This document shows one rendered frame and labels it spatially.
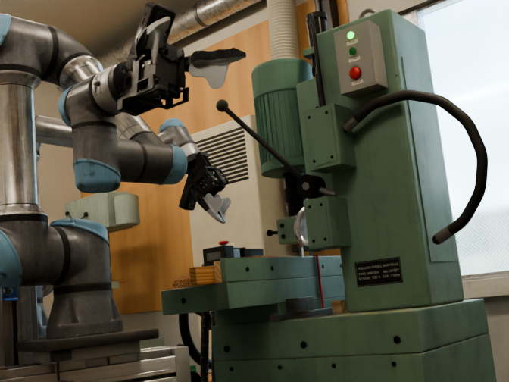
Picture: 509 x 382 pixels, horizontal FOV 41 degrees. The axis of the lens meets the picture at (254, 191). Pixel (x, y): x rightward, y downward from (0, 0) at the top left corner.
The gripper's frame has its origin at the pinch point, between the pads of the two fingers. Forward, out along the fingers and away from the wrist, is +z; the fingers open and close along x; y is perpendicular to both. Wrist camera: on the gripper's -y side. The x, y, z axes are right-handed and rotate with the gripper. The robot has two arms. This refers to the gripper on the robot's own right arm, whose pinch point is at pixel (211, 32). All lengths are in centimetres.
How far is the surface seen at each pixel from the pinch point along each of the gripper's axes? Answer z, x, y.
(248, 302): -45, -55, 32
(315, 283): -48, -84, 24
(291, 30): -140, -189, -125
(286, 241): -54, -80, 12
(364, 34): -16, -64, -30
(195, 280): -48, -41, 28
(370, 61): -15, -65, -23
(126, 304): -309, -216, 2
